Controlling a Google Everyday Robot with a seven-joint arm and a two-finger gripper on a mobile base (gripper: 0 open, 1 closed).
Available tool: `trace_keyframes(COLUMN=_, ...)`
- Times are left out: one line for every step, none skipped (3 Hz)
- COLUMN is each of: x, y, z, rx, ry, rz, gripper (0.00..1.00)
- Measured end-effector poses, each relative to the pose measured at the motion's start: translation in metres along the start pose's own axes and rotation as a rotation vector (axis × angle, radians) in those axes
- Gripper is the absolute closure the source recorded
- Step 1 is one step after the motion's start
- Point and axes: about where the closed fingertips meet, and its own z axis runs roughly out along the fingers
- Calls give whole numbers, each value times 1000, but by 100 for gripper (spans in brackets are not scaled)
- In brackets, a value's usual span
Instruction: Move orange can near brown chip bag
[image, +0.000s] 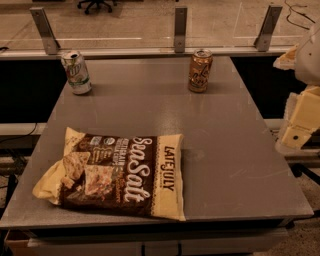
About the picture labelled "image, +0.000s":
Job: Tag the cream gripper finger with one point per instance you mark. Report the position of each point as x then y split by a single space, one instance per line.
301 120
287 60

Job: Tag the orange soda can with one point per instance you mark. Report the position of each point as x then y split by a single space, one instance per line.
200 66

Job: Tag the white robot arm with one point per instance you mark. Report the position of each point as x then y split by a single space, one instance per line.
307 64

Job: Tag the brown chip bag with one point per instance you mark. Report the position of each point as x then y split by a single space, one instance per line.
139 176

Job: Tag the green white soda can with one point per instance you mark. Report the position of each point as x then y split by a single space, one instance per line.
76 71

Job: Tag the black office chair base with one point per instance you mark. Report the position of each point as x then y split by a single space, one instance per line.
98 4

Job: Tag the right metal bracket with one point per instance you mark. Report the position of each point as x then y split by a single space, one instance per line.
263 40

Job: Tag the metal bracket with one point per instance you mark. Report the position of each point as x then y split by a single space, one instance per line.
263 40
50 43
180 24

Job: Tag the middle metal bracket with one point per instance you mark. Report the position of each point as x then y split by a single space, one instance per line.
180 24

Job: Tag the left metal bracket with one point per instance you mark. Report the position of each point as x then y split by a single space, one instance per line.
50 43

